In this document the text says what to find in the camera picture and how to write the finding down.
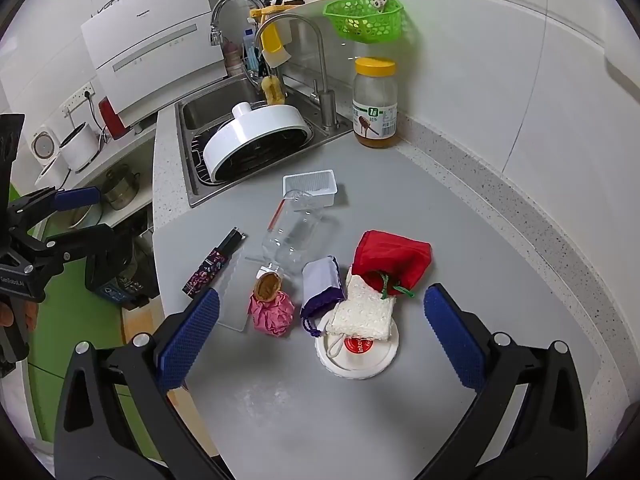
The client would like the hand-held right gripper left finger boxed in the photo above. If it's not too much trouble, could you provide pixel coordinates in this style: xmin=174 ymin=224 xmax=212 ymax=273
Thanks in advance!
xmin=54 ymin=287 xmax=236 ymax=480

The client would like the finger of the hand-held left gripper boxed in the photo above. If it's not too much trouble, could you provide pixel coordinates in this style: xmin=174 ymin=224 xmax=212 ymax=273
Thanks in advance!
xmin=7 ymin=186 xmax=102 ymax=233
xmin=22 ymin=223 xmax=135 ymax=273

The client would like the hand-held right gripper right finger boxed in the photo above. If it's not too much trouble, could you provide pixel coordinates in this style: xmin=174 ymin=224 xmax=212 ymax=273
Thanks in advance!
xmin=415 ymin=282 xmax=589 ymax=480

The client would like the white lid with red label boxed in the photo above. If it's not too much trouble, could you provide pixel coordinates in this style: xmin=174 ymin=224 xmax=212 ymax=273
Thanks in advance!
xmin=314 ymin=310 xmax=401 ymax=380

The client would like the black trash bin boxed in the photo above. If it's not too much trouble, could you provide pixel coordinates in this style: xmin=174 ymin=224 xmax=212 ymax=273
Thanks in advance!
xmin=85 ymin=237 xmax=162 ymax=311

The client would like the person's left hand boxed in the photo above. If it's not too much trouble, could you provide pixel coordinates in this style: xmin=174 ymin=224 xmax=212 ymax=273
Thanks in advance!
xmin=0 ymin=299 xmax=39 ymax=332

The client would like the steel pot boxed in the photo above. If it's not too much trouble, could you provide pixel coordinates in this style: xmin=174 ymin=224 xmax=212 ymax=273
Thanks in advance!
xmin=102 ymin=167 xmax=141 ymax=211

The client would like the white rice cooker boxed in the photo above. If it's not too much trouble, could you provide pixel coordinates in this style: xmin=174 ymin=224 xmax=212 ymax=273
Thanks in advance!
xmin=59 ymin=121 xmax=99 ymax=172

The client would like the small white square appliance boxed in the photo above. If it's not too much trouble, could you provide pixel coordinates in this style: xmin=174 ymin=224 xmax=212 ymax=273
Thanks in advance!
xmin=31 ymin=125 xmax=64 ymax=162

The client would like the black patterned tube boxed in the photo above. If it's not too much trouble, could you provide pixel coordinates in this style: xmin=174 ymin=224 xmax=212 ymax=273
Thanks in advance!
xmin=181 ymin=227 xmax=248 ymax=298

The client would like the pink crumpled paper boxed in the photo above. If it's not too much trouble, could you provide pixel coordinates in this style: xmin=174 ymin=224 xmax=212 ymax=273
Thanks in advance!
xmin=248 ymin=287 xmax=295 ymax=337

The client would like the red container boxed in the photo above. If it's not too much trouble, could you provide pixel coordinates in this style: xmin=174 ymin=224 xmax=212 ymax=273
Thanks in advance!
xmin=97 ymin=96 xmax=127 ymax=141

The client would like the walnut shell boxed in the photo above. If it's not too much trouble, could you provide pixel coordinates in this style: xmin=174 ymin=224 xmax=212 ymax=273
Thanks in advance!
xmin=254 ymin=270 xmax=285 ymax=303

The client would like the white loofah sponge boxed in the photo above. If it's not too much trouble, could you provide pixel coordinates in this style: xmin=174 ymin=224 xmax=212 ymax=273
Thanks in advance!
xmin=325 ymin=275 xmax=398 ymax=340

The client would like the clear plastic bottle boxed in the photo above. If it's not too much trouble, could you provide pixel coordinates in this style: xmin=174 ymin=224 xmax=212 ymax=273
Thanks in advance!
xmin=245 ymin=189 xmax=333 ymax=281

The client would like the white dishwasher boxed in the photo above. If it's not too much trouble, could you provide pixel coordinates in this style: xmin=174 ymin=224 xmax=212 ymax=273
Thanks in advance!
xmin=80 ymin=0 xmax=226 ymax=126

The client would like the steel sink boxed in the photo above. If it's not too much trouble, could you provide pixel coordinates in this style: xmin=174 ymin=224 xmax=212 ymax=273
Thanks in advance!
xmin=175 ymin=76 xmax=355 ymax=208

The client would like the white plastic tray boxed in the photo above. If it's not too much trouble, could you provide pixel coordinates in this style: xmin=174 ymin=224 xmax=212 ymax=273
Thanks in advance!
xmin=282 ymin=170 xmax=339 ymax=209

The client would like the brown bottle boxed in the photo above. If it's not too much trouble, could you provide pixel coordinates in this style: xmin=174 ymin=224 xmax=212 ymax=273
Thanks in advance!
xmin=222 ymin=40 xmax=246 ymax=77

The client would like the yellow sponge brush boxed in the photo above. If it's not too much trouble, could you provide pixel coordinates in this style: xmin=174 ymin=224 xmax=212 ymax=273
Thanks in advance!
xmin=260 ymin=75 xmax=287 ymax=107

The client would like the blue bottle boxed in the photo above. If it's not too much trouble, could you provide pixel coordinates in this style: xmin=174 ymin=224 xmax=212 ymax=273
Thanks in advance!
xmin=242 ymin=29 xmax=259 ymax=72

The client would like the honey jar with yellow lid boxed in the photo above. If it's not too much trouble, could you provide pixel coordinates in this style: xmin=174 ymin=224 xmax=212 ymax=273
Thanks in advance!
xmin=351 ymin=57 xmax=399 ymax=150

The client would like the chrome faucet with sprayer head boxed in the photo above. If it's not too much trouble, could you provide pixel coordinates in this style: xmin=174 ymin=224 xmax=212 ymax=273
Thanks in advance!
xmin=210 ymin=0 xmax=273 ymax=91

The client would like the yellow white hanging holder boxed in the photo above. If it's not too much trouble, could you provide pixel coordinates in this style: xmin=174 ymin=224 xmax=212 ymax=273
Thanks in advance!
xmin=249 ymin=2 xmax=294 ymax=67

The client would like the slim chrome gooseneck faucet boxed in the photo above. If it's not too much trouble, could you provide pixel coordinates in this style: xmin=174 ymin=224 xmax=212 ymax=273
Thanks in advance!
xmin=254 ymin=13 xmax=340 ymax=131

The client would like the green plastic basket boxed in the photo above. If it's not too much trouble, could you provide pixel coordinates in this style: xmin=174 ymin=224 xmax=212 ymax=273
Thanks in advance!
xmin=322 ymin=0 xmax=405 ymax=43

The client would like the white wall outlet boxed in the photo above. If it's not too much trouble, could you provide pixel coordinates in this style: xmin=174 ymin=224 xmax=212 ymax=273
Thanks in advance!
xmin=60 ymin=82 xmax=97 ymax=117

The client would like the red drawstring pouch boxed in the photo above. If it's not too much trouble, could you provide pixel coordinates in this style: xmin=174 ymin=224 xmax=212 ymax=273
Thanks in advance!
xmin=351 ymin=230 xmax=432 ymax=298

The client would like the purple drawstring pouch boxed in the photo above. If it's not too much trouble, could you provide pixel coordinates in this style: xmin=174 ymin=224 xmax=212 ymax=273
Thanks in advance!
xmin=299 ymin=256 xmax=346 ymax=337

